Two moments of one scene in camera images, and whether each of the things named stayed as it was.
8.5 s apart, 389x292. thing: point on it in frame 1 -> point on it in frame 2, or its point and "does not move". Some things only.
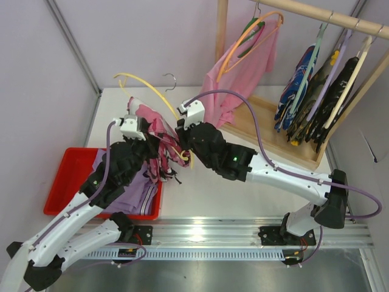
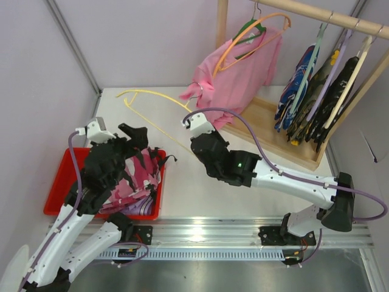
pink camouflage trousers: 165,148 -> 141,172
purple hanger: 348,35 does not move
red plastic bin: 77,166 does not move
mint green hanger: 321,28 does not move
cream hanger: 366,46 does not move
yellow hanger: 183,155 -> 148,123
